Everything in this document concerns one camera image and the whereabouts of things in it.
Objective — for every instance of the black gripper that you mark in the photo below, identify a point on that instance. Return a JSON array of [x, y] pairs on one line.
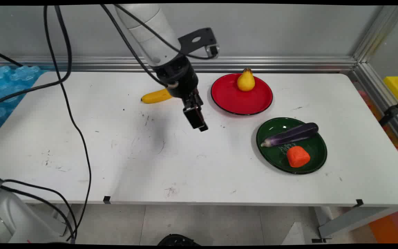
[[180, 76]]

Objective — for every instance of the purple eggplant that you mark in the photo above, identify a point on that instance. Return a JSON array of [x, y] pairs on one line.
[[292, 135]]

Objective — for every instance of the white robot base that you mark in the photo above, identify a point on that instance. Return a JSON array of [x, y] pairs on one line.
[[16, 218]]

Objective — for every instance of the red plate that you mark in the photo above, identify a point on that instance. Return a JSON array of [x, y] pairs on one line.
[[240, 102]]

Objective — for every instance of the yellow banana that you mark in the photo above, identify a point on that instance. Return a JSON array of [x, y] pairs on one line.
[[155, 97]]

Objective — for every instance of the yellow pear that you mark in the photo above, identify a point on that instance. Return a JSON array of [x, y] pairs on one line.
[[246, 83]]

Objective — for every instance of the green plate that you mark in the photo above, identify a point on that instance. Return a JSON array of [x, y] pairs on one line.
[[275, 159]]

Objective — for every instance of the orange carrot piece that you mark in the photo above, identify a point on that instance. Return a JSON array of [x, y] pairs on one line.
[[298, 157]]

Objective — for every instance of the black round object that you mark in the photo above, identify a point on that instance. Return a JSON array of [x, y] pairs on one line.
[[178, 240]]

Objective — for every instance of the black tape marker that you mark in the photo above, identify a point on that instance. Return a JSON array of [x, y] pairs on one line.
[[359, 202], [106, 199]]

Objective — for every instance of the blue bubble wrap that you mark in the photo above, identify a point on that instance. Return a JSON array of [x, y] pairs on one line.
[[5, 86]]

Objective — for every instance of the orange box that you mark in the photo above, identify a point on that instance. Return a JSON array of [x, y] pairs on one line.
[[392, 226]]

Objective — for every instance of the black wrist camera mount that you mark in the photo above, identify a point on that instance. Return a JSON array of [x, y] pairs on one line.
[[202, 36]]

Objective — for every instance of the aluminium frame rail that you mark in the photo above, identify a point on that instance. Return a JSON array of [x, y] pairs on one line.
[[378, 90], [271, 64]]

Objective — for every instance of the grey table leg bracket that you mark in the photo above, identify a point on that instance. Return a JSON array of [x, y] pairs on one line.
[[351, 219]]

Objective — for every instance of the aluminium frame post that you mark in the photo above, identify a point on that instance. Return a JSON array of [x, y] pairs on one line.
[[378, 31]]

